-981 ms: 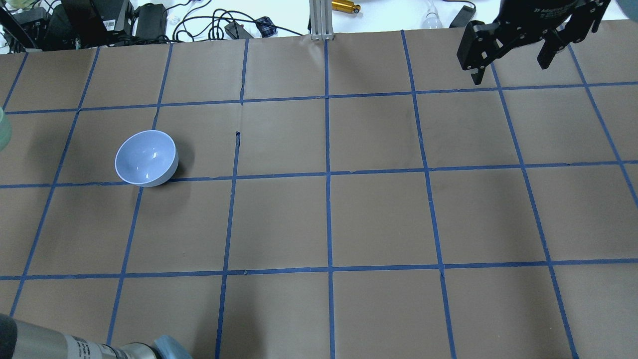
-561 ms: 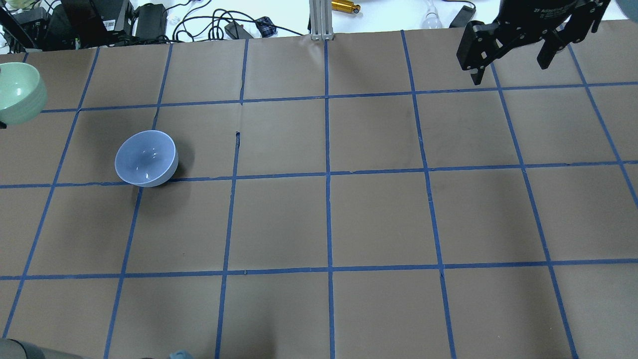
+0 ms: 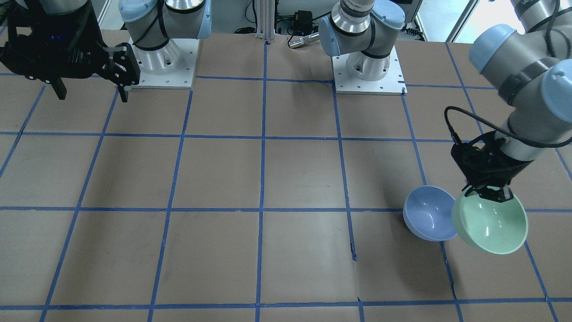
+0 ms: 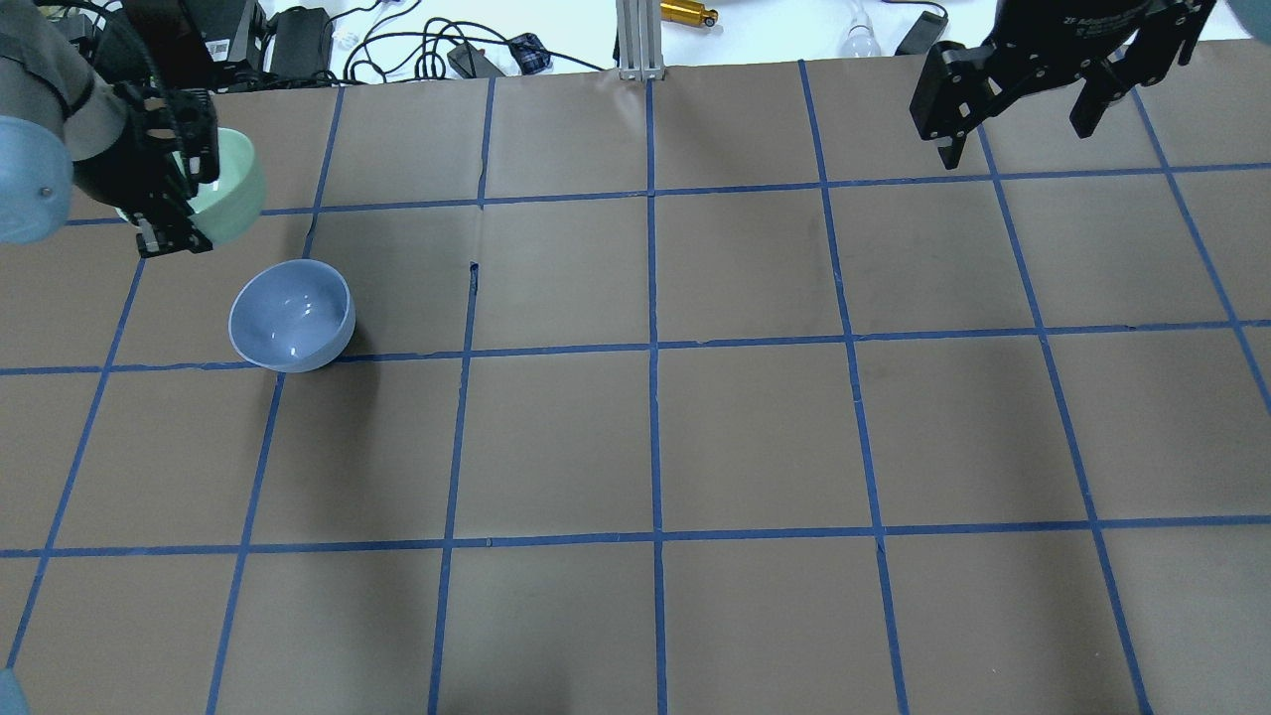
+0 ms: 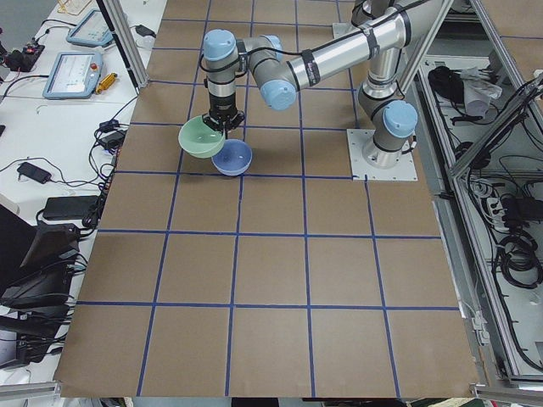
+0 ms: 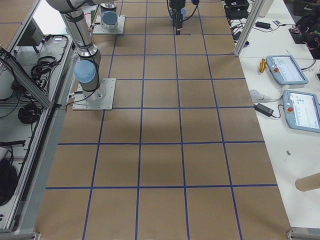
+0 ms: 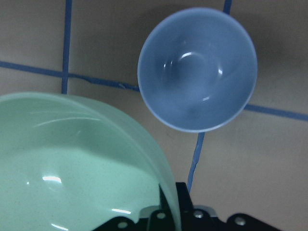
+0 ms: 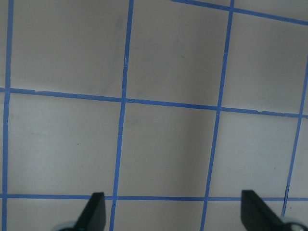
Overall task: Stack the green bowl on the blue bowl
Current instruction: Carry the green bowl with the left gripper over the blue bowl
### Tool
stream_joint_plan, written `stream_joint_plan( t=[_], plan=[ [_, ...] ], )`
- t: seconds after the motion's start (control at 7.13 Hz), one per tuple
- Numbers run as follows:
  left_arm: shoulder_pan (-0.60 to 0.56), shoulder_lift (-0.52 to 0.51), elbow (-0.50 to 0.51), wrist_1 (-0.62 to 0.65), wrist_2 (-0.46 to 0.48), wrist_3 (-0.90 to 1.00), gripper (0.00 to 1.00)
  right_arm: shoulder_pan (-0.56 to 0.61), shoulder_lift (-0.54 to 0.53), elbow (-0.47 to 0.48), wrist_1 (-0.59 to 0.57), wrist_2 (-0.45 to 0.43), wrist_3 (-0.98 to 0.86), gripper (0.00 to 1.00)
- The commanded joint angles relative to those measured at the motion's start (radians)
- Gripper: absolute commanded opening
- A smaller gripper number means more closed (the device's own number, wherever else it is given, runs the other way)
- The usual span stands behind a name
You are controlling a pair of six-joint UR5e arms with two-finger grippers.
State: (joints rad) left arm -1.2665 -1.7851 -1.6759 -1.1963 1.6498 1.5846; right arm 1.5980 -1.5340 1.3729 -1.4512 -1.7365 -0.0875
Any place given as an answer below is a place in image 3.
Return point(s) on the blue bowl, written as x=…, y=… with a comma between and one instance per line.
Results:
x=427, y=212

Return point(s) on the black power adapter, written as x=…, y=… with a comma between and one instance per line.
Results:
x=302, y=20

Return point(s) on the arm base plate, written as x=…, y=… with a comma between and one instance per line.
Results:
x=171, y=67
x=356, y=73

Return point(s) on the green bowl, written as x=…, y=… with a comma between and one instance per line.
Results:
x=499, y=228

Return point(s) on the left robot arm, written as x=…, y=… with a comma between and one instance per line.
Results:
x=531, y=71

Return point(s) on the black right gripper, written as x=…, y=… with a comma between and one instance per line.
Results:
x=119, y=67

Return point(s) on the aluminium frame post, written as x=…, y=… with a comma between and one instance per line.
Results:
x=265, y=19

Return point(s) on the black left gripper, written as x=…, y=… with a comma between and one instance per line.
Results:
x=504, y=170

